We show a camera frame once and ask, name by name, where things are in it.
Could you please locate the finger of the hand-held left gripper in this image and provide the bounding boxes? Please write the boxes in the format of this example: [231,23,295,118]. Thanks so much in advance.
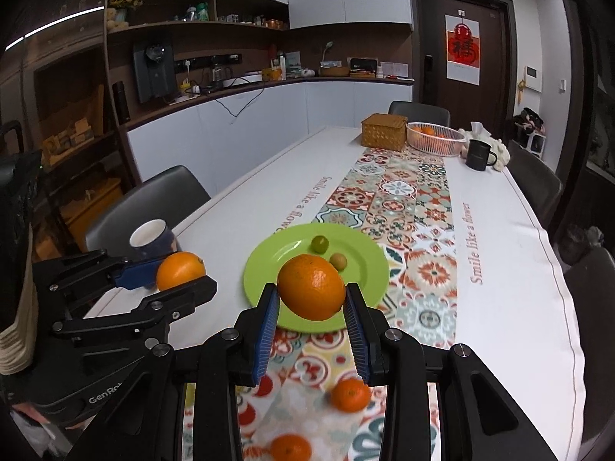
[50,276,218,347]
[35,249,166,309]

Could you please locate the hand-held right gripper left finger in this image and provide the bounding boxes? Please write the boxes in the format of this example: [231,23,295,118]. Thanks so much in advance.
[67,284,279,461]

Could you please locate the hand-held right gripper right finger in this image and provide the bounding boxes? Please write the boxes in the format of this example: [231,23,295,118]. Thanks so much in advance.
[343,282,560,461]

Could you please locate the large orange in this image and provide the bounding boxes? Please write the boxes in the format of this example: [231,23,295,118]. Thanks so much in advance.
[156,252,207,293]
[277,254,347,320]

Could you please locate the small tangerine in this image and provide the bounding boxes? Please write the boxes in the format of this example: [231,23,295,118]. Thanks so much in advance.
[270,434,313,461]
[330,378,372,413]

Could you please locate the green plate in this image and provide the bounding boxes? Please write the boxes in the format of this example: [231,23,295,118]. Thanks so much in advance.
[243,223,391,333]

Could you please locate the dark blue mug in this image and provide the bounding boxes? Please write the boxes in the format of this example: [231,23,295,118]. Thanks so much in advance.
[129,219,181,262]

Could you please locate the grey chair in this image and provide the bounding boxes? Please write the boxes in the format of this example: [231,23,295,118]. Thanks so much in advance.
[507,140,564,231]
[388,100,451,128]
[85,165,212,255]
[562,245,615,443]

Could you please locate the wooden shelf rack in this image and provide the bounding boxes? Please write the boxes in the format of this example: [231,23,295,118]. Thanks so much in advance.
[29,48,140,260]

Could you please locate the patterned table runner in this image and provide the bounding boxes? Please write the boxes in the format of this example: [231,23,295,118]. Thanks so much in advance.
[180,146,457,461]

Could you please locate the black thermos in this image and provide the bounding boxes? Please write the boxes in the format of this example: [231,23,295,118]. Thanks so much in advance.
[113,81,131,124]

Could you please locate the white lower cabinets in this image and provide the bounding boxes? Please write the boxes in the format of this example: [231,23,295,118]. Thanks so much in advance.
[125,81,414,197]

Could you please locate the black water dispenser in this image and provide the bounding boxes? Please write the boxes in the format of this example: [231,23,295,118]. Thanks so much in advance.
[132,41,176,104]

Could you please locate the wicker box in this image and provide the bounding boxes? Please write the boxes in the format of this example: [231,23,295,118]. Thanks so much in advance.
[361,113,409,149]

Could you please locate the black mug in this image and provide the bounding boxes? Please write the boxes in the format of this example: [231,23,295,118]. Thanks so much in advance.
[466,139,499,172]

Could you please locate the white plush tissue holder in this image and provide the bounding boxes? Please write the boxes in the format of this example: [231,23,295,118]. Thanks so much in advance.
[459,121,511,172]

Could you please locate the black box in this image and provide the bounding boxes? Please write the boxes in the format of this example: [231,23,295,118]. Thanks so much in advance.
[347,58,379,78]

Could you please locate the dark brown door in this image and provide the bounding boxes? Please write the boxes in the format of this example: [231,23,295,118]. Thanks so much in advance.
[408,0,517,121]

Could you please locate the black cable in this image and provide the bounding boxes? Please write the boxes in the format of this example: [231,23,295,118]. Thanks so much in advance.
[214,91,255,118]

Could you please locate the red wall calendar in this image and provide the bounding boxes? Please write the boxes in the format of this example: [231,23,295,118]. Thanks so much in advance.
[445,14,482,82]

